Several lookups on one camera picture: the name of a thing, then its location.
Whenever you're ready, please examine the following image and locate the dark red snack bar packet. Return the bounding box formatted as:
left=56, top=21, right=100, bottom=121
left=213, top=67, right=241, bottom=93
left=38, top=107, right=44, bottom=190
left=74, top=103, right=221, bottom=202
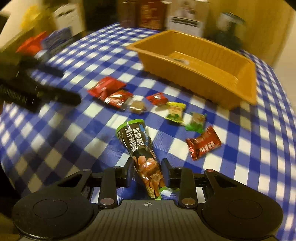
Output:
left=186, top=126, right=222, bottom=161

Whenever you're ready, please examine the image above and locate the green candy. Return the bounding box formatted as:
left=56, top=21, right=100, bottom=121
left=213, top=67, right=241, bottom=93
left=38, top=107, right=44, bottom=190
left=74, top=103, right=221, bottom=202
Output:
left=185, top=112, right=207, bottom=133

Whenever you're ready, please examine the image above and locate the large red snack packet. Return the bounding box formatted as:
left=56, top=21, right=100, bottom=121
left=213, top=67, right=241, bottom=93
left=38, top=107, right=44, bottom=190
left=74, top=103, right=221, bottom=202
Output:
left=88, top=76, right=126, bottom=101

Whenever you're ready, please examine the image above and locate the yellow green candy packet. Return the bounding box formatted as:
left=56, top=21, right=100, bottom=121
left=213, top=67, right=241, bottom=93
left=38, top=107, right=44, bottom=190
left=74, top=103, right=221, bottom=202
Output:
left=166, top=101, right=186, bottom=125

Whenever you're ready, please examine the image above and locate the small red candy packet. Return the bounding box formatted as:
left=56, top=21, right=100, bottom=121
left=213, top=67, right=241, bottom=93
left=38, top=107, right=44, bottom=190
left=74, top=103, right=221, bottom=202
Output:
left=146, top=92, right=168, bottom=106

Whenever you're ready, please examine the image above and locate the red bag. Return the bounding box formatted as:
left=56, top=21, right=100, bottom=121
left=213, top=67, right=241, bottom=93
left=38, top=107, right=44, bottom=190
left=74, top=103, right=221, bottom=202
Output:
left=16, top=31, right=48, bottom=56

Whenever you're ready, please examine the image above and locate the blue milk carton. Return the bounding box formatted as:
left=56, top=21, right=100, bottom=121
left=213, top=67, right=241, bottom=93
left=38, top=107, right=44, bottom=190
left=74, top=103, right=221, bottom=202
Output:
left=41, top=27, right=73, bottom=56

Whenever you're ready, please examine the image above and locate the blue white checkered tablecloth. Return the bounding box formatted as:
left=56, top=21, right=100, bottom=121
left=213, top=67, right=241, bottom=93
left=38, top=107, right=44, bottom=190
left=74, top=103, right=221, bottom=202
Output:
left=1, top=24, right=295, bottom=240

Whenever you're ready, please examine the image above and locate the clear wrapped brown cake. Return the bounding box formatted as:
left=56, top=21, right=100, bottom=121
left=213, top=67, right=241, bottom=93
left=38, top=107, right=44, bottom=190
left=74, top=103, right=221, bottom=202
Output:
left=128, top=100, right=147, bottom=114

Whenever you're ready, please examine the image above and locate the orange plastic tray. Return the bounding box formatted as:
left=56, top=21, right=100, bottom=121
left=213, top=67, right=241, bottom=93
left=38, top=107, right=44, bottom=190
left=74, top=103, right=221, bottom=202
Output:
left=127, top=30, right=256, bottom=110

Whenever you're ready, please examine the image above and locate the brown metal tin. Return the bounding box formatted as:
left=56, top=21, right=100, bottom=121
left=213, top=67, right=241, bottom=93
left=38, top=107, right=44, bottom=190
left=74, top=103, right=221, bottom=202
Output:
left=116, top=0, right=138, bottom=28

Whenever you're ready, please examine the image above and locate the red gift box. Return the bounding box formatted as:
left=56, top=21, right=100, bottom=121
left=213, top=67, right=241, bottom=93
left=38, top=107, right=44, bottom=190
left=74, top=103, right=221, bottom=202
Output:
left=137, top=1, right=168, bottom=31

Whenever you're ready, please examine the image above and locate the green glass jar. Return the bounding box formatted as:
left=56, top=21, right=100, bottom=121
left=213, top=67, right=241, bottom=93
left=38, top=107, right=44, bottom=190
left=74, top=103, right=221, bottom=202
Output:
left=213, top=12, right=245, bottom=51

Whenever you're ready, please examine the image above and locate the white product box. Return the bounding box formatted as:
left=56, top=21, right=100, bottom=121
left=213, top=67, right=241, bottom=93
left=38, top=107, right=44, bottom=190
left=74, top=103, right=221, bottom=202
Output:
left=166, top=0, right=210, bottom=37

